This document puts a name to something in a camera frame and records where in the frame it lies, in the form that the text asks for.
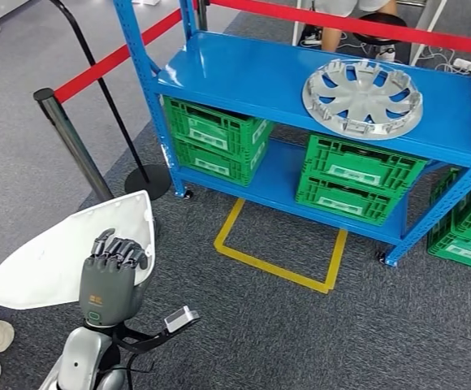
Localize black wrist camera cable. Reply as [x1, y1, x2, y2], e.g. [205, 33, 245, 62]
[113, 323, 168, 390]

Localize silver wheel hubcap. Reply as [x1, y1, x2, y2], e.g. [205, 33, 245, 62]
[301, 58, 423, 141]

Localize white plastic car body part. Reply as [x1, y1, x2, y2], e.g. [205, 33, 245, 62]
[0, 189, 156, 312]

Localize black round stool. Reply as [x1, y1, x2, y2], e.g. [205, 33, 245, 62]
[352, 13, 413, 66]

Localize blue metal shelf rack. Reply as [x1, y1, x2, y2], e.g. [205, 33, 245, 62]
[113, 0, 471, 269]

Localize tangled white cables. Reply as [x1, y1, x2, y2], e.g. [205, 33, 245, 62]
[416, 45, 463, 74]

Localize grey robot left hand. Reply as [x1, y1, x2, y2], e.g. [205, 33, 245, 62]
[79, 228, 151, 327]

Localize red barrier belt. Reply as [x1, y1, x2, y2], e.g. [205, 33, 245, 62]
[54, 6, 183, 105]
[208, 0, 471, 58]

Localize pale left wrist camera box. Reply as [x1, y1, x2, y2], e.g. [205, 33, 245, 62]
[163, 305, 202, 336]

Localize thin black pole stand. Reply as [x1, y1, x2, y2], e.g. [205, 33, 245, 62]
[48, 0, 172, 202]

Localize grey metal barrier stanchion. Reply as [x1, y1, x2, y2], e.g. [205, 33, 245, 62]
[33, 87, 115, 204]

